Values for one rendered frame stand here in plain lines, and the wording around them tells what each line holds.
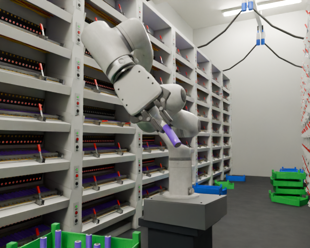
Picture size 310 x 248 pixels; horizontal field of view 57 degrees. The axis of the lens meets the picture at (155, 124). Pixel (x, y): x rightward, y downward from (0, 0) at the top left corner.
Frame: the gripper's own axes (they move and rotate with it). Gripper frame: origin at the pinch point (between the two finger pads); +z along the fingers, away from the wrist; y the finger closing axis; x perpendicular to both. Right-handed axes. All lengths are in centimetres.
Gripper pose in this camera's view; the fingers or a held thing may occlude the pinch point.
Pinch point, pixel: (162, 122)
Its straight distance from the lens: 68.7
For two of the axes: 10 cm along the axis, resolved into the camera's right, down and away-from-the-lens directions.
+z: 5.8, 7.7, -2.6
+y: -7.7, 6.3, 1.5
